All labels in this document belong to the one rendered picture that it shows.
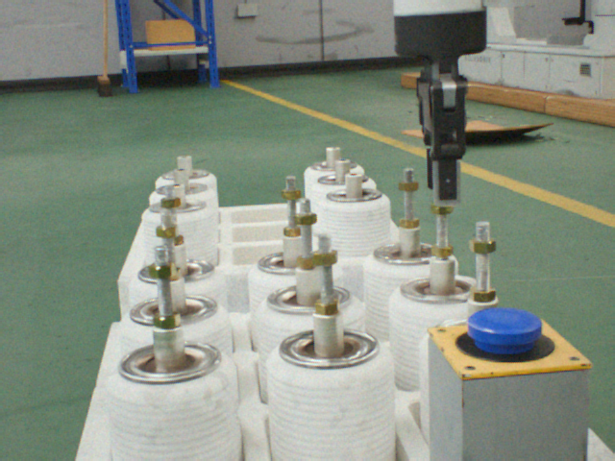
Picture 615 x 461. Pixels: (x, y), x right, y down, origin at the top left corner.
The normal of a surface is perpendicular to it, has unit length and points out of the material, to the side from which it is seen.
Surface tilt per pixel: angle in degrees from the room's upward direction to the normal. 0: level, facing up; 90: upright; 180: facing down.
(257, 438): 0
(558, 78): 90
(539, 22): 90
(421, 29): 91
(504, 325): 3
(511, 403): 90
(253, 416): 0
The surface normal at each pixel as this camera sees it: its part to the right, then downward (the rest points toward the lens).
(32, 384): -0.04, -0.97
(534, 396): 0.12, 0.24
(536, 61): -0.96, 0.11
